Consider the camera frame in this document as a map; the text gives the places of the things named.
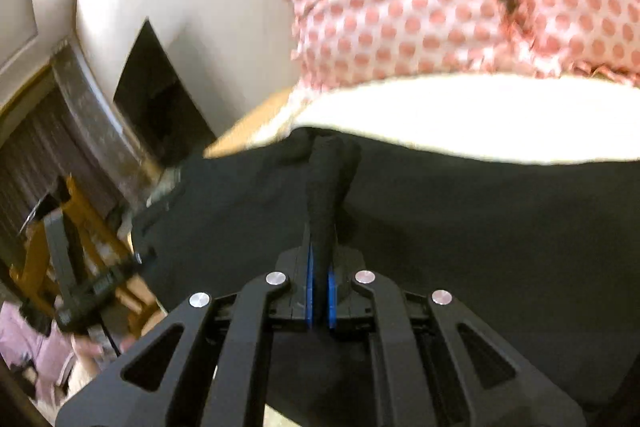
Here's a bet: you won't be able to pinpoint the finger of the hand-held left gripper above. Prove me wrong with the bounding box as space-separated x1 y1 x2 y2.
120 167 187 233

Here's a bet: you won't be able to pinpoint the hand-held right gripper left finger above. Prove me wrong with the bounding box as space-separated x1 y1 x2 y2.
55 223 314 427

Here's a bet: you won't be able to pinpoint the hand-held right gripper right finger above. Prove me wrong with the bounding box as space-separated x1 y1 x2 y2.
327 232 586 427

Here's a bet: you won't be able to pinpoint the black pants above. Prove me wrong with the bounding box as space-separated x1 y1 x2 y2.
131 127 640 427

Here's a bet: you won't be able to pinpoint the yellow wooden chair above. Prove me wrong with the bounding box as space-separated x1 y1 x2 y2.
7 174 168 338

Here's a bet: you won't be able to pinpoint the person's pink clothing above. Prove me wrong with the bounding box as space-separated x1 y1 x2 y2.
0 302 83 410

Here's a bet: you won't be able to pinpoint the brown curtain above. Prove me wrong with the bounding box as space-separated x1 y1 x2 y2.
0 82 118 268

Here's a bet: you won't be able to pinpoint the white bed sheet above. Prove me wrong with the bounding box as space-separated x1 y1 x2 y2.
250 74 640 168

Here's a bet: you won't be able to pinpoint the dark wall recess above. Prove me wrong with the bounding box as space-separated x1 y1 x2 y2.
112 19 218 168

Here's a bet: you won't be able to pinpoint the wooden bed frame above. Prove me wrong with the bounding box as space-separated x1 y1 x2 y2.
202 87 301 160

